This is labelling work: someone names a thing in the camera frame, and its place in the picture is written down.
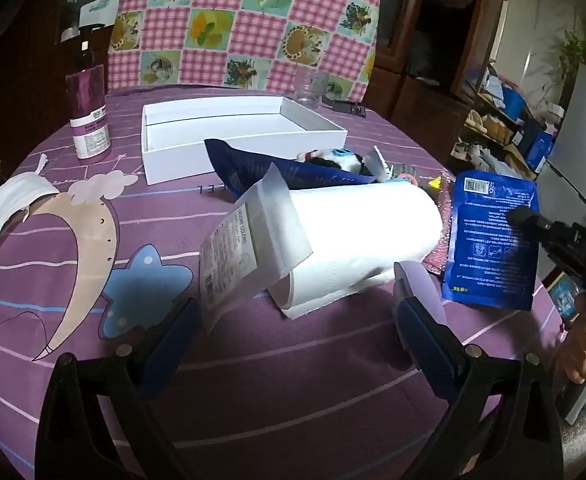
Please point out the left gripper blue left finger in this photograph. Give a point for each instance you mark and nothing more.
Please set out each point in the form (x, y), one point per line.
(177, 332)

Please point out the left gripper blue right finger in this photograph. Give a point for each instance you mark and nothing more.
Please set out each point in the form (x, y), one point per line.
(431, 345)

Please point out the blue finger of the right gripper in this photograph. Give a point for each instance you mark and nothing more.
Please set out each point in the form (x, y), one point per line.
(532, 225)

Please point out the blue foil packet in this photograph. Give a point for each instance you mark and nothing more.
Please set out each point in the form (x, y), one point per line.
(490, 264)

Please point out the pink glitter scouring pad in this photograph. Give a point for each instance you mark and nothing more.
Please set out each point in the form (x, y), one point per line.
(441, 190)

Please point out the white paper towel roll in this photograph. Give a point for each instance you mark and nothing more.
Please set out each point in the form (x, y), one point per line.
(357, 233)

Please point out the clear packet with label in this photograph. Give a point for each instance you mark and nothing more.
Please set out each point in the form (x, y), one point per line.
(258, 244)

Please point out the white tissue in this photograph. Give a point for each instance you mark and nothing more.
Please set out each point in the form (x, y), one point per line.
(377, 165)

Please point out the grey plaid fabric pouch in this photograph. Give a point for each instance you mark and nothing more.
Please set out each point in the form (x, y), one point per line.
(404, 172)

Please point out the person's right hand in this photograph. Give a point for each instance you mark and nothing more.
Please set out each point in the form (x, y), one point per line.
(572, 353)

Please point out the white refrigerator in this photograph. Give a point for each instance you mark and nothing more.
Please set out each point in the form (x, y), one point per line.
(562, 181)

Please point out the cluttered storage shelf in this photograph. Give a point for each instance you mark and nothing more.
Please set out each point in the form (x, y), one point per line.
(503, 134)

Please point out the purple patterned tablecloth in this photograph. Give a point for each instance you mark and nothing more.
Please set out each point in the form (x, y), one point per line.
(326, 396)

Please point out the black clip device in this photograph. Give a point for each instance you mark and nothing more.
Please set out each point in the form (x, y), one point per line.
(345, 107)

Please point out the dark wooden cabinet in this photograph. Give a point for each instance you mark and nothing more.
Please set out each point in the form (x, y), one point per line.
(431, 58)

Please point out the white face mask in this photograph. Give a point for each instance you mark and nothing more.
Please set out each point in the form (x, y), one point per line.
(19, 192)

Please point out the white shallow cardboard box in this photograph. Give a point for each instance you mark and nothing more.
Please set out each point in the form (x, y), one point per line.
(173, 133)

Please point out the purple spray bottle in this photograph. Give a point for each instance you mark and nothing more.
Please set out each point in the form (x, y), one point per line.
(87, 105)

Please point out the clear drinking glass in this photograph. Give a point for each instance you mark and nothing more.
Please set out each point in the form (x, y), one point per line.
(310, 86)

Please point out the pink checkered patchwork cloth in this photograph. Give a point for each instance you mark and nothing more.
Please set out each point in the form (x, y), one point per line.
(244, 44)

